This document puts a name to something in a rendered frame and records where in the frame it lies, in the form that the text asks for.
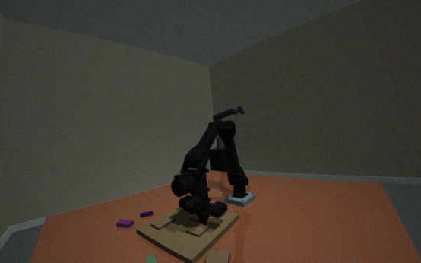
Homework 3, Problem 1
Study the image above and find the small green block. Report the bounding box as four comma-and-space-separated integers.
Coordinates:
146, 254, 157, 263

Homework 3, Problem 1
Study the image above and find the dark blue flat bar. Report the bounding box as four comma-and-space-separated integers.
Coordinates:
140, 211, 154, 217

